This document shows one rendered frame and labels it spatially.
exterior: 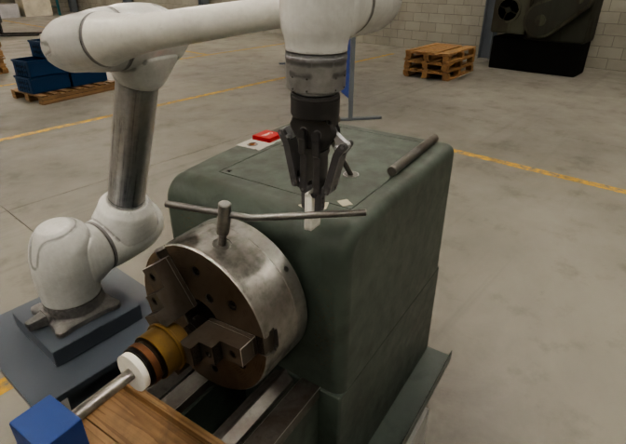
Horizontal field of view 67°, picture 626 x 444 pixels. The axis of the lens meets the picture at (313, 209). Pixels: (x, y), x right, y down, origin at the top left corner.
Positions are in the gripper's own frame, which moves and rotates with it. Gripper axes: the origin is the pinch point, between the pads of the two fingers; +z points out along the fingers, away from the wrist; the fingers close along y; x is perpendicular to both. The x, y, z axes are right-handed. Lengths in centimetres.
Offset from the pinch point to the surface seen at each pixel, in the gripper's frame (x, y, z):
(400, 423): 28, 13, 76
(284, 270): -2.4, -4.4, 13.1
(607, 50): 1003, 5, 106
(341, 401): 1.6, 7.1, 44.6
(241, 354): -17.6, -2.2, 20.1
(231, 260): -10.9, -9.3, 7.9
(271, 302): -9.6, -1.9, 14.5
